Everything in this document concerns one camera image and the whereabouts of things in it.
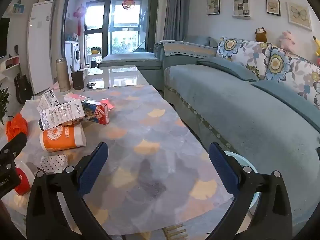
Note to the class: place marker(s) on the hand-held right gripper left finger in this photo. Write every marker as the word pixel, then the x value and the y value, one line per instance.
pixel 92 173

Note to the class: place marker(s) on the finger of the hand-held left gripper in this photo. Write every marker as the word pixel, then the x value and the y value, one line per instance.
pixel 15 143

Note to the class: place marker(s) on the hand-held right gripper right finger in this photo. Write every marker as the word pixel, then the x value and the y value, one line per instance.
pixel 222 173

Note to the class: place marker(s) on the orange plastic bag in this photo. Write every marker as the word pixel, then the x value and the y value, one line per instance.
pixel 16 127

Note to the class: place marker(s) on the polka dot wrapper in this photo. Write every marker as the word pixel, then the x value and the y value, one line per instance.
pixel 53 163

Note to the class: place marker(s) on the orange paper cup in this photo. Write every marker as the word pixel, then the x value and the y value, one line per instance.
pixel 62 138

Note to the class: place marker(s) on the small white printed box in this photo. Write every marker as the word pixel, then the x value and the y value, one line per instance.
pixel 48 100

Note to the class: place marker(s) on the white printed carton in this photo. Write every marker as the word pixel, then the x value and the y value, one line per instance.
pixel 63 112

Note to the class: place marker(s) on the red blue cigarette box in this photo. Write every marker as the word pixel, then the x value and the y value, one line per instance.
pixel 96 112

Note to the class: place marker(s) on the pink white packet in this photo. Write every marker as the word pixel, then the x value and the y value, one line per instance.
pixel 73 96

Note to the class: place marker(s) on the green potted plant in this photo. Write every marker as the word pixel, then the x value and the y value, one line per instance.
pixel 3 102

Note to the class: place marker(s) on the blue sofa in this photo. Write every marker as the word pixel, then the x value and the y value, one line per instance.
pixel 237 120

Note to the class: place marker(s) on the black guitar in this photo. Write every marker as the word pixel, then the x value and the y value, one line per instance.
pixel 22 86

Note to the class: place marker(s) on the beige thermos bottle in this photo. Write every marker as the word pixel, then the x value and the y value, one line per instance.
pixel 63 76

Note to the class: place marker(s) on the small dark object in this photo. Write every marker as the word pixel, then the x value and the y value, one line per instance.
pixel 90 85

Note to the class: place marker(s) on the white refrigerator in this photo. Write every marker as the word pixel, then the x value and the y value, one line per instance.
pixel 41 47

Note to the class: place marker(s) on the black television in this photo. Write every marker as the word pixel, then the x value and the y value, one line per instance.
pixel 3 38

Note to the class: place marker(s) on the white washing machine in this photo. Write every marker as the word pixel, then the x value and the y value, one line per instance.
pixel 75 55

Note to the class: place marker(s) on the small dark speaker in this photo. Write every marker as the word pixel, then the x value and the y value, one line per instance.
pixel 93 64

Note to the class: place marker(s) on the yellow bowl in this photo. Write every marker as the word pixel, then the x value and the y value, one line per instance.
pixel 95 50

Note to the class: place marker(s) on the blue armrest cloth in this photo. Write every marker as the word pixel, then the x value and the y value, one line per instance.
pixel 185 47

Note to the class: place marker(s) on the brown monkey plush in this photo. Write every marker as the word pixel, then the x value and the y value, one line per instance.
pixel 260 35

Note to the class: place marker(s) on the red hanging decoration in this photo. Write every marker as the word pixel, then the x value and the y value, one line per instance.
pixel 78 13

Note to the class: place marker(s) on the pink plush toy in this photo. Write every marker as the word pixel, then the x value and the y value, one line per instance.
pixel 287 40

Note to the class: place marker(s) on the dark sliding glass door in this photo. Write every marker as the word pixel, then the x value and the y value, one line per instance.
pixel 107 17

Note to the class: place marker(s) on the yellow plush toy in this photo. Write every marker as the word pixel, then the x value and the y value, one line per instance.
pixel 317 46

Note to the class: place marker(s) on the white canvas picture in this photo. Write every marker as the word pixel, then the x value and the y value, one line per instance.
pixel 242 8

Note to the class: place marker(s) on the grey blue curtain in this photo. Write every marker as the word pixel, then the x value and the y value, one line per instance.
pixel 176 10

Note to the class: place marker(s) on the black framed floral picture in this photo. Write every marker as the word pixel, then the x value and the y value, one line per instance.
pixel 213 3

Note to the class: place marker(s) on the red round window decoration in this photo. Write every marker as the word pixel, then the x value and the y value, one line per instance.
pixel 128 4

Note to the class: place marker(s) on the small framed butterfly picture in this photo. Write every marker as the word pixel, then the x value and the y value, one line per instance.
pixel 273 6

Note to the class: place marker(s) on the white framed butterfly picture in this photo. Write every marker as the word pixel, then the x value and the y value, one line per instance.
pixel 299 16

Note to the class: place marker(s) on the white red wall shelf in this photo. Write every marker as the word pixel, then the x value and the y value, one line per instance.
pixel 11 62

